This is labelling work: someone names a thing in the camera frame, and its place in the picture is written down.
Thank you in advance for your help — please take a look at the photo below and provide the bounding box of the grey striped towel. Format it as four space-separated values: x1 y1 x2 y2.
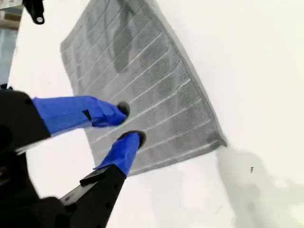
60 0 228 178

